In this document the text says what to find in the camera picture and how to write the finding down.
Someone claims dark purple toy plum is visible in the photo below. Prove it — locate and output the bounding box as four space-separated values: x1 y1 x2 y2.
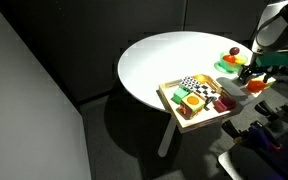
229 46 241 57

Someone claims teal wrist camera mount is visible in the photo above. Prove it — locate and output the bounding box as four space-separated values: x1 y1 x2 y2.
255 50 288 68

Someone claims black white checkered cube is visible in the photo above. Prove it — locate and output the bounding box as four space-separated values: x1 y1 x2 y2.
179 75 222 101

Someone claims red toy tomato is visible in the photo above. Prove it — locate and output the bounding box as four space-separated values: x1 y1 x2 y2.
222 54 237 65

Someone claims green translucent bowl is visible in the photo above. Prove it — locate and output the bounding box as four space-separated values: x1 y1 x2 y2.
214 51 249 74

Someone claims wooden cube with orange circle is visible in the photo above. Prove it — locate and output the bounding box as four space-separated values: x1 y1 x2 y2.
178 92 207 120

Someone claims magenta toy block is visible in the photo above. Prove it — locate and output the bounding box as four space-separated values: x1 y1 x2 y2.
213 96 238 114

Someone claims white table leg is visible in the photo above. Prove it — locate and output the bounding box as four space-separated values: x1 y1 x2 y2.
157 114 178 158

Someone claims lime green toy block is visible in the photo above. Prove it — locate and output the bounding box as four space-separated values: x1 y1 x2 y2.
263 75 277 89

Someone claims metal breadboard plate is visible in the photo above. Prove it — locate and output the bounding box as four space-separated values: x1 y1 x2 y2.
217 121 288 180

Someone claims orange toy block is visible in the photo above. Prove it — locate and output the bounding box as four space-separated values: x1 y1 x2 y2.
246 79 268 94

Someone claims yellow toy fruit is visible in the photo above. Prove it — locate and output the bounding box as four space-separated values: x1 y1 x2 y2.
234 57 247 66

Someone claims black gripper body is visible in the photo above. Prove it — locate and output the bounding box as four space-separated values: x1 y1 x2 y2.
243 64 276 76

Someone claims wooden tray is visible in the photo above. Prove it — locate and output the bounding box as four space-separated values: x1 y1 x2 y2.
157 73 244 130

